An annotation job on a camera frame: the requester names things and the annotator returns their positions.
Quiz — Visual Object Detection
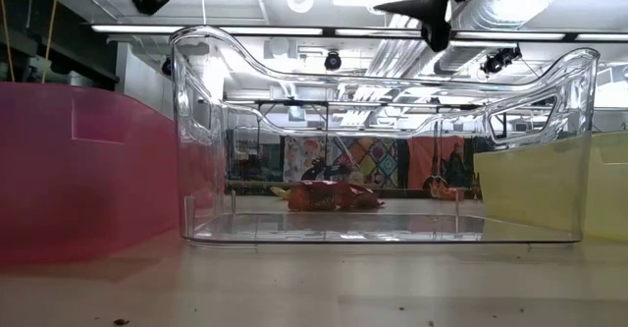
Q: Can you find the orange cloth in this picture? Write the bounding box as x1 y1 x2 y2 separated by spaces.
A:
406 136 466 191

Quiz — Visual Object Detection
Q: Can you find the silver ventilation duct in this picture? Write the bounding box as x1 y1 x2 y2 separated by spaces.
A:
365 0 524 78

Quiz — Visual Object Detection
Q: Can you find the yellow plastic bin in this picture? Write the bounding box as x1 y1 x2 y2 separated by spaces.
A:
473 130 628 243

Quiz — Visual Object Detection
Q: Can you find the person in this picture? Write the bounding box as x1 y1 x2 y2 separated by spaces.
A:
444 142 470 189

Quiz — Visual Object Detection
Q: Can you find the colourful patchwork quilt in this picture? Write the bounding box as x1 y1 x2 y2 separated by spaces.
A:
283 136 402 189

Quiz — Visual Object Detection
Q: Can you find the red Skittles packet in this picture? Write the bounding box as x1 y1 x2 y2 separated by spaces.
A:
345 183 386 211
287 180 355 213

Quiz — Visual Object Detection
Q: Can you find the red plastic bin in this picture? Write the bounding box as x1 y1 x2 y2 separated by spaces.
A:
0 82 182 269

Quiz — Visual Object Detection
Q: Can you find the yellow strap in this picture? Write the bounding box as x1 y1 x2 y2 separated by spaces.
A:
41 0 61 83

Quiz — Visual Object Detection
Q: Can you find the clear plastic bin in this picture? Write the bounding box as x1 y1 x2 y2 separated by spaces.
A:
169 25 601 246

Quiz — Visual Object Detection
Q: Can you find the long fluorescent light strip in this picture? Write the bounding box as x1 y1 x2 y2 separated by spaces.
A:
335 27 628 42

